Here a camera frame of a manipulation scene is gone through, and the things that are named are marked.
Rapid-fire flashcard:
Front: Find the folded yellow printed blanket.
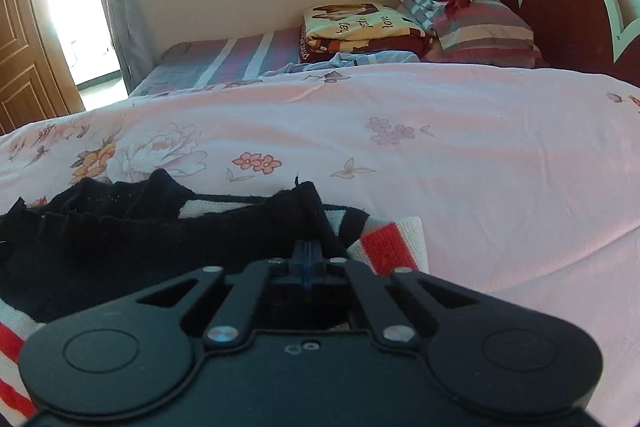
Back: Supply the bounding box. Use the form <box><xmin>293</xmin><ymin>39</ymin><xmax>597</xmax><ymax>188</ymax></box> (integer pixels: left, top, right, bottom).
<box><xmin>299</xmin><ymin>2</ymin><xmax>437</xmax><ymax>64</ymax></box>

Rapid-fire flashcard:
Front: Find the red scalloped headboard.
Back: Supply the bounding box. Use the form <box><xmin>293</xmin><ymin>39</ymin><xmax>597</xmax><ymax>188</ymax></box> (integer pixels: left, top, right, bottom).
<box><xmin>484</xmin><ymin>0</ymin><xmax>640</xmax><ymax>88</ymax></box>

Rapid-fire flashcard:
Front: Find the striped cat print sweater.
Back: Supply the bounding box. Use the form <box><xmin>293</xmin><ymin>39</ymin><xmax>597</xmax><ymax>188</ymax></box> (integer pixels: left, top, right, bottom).
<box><xmin>0</xmin><ymin>168</ymin><xmax>432</xmax><ymax>423</ymax></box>

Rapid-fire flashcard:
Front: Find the striped pillow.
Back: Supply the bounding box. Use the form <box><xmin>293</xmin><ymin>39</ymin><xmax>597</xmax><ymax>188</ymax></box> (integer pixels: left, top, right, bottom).
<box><xmin>397</xmin><ymin>0</ymin><xmax>544</xmax><ymax>68</ymax></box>

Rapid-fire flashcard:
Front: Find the light blue cloth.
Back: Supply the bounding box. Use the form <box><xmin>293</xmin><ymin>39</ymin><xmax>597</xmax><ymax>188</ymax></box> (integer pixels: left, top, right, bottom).
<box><xmin>260</xmin><ymin>49</ymin><xmax>422</xmax><ymax>78</ymax></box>

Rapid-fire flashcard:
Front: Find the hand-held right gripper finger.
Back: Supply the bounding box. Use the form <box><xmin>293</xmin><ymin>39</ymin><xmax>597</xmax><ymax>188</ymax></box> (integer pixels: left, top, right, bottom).
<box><xmin>305</xmin><ymin>242</ymin><xmax>482</xmax><ymax>352</ymax></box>
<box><xmin>134</xmin><ymin>242</ymin><xmax>306</xmax><ymax>349</ymax></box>

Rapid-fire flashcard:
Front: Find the brown wooden door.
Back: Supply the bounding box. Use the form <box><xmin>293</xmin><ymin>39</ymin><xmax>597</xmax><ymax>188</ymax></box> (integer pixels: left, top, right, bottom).
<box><xmin>0</xmin><ymin>0</ymin><xmax>85</xmax><ymax>136</ymax></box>

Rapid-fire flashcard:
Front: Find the striped purple bed sheet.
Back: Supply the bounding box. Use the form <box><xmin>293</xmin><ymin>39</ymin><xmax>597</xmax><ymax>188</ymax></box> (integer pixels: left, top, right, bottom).
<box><xmin>127</xmin><ymin>27</ymin><xmax>312</xmax><ymax>98</ymax></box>

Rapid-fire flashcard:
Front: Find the pink floral bed sheet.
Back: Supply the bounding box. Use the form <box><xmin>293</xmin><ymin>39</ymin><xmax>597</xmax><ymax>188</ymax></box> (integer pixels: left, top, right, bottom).
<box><xmin>0</xmin><ymin>62</ymin><xmax>640</xmax><ymax>408</ymax></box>

